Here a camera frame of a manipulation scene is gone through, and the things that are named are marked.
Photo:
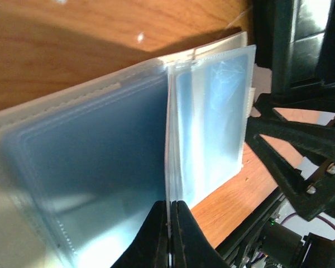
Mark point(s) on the blue credit card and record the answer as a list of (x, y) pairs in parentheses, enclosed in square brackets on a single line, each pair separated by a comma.
[(211, 102), (110, 147)]

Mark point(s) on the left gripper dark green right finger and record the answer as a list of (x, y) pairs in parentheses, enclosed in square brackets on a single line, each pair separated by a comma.
[(190, 248)]

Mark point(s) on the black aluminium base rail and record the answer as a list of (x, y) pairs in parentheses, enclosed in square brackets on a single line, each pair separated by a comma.
[(260, 233)]

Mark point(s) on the beige card holder wallet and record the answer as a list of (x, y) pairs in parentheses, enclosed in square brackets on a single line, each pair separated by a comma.
[(97, 234)]

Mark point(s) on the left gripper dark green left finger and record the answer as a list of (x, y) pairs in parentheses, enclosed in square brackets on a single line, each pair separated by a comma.
[(150, 246)]

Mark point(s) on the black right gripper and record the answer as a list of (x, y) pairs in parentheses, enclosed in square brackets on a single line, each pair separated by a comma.
[(296, 41)]

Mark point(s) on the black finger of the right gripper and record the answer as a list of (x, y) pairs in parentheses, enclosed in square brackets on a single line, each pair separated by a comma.
[(301, 159)]

